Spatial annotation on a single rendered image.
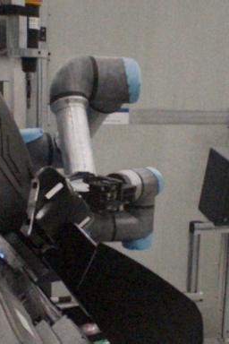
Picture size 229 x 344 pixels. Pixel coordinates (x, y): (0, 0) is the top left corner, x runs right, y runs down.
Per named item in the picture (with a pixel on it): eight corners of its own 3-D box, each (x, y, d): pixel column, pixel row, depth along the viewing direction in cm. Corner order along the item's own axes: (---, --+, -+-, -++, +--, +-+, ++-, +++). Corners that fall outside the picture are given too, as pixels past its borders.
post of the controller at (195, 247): (190, 294, 157) (194, 223, 153) (185, 290, 160) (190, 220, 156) (200, 293, 158) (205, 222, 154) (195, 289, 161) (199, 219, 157)
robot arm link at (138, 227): (103, 245, 141) (104, 201, 139) (144, 242, 145) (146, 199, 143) (115, 253, 134) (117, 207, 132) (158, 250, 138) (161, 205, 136)
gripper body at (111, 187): (107, 182, 116) (139, 176, 126) (73, 173, 121) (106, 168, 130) (103, 219, 118) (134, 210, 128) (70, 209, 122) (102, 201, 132)
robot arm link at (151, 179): (165, 202, 141) (166, 167, 139) (141, 208, 132) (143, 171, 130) (137, 197, 145) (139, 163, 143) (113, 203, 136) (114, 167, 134)
